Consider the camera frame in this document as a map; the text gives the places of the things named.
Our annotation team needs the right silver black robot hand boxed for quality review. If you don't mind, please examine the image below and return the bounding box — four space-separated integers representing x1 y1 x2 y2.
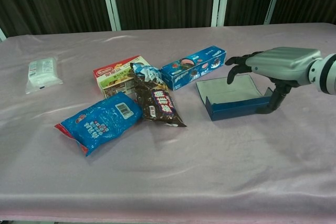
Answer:
225 47 322 114

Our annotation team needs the blue glasses case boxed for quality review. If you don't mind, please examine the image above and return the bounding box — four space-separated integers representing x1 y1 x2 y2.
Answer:
196 73 275 122

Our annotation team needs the blue Oreo cookie box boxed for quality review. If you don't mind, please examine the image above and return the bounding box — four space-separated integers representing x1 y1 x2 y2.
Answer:
160 45 228 91

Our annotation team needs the dark brown snack bag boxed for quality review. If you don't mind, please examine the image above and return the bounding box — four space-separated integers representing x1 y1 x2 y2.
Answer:
130 62 187 128

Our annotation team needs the pink tablecloth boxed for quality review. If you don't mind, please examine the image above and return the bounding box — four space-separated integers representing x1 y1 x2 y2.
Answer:
0 22 336 223

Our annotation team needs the red green biscuit box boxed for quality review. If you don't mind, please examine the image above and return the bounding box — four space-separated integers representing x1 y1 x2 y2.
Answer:
92 55 152 99

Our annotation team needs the blue snack bag with barcode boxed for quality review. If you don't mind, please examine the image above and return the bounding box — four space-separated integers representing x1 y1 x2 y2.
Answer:
54 92 144 157

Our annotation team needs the clear white plastic packet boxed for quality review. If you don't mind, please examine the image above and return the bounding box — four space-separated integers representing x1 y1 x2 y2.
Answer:
25 56 64 95

